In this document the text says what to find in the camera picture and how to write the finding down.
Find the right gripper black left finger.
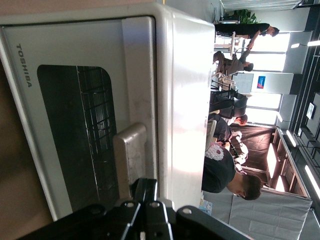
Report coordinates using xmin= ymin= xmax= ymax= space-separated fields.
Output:
xmin=22 ymin=199 xmax=143 ymax=240

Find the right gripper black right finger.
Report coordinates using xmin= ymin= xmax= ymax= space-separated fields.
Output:
xmin=126 ymin=177 xmax=251 ymax=240

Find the toaster oven glass door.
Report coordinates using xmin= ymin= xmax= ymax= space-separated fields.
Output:
xmin=0 ymin=15 xmax=158 ymax=222

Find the white toaster oven body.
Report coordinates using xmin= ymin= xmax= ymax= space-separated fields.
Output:
xmin=0 ymin=3 xmax=217 ymax=209

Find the person black printed t-shirt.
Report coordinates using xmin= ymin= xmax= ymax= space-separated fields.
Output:
xmin=201 ymin=143 xmax=263 ymax=202

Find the grey fabric curtain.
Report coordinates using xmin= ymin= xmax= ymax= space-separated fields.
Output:
xmin=199 ymin=191 xmax=315 ymax=240

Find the person with red hair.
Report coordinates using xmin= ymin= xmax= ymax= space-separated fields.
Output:
xmin=214 ymin=113 xmax=249 ymax=146

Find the black backdrop cloth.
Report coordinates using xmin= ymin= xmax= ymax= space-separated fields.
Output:
xmin=231 ymin=123 xmax=279 ymax=185

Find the black office chair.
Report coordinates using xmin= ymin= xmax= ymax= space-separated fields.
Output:
xmin=211 ymin=91 xmax=249 ymax=119

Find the long ceiling light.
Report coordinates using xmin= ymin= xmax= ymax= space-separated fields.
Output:
xmin=304 ymin=164 xmax=320 ymax=194
xmin=285 ymin=129 xmax=298 ymax=148

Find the seated person grey jacket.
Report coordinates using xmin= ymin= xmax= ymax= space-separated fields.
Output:
xmin=213 ymin=51 xmax=255 ymax=76

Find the white banner blue logo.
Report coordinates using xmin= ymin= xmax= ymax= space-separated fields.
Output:
xmin=234 ymin=72 xmax=296 ymax=96

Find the standing person black shirt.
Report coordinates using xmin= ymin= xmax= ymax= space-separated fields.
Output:
xmin=216 ymin=22 xmax=280 ymax=51

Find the green potted plant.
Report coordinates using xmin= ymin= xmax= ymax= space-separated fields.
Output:
xmin=233 ymin=9 xmax=259 ymax=25

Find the oven wire rack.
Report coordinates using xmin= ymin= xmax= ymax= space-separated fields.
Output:
xmin=76 ymin=65 xmax=119 ymax=194

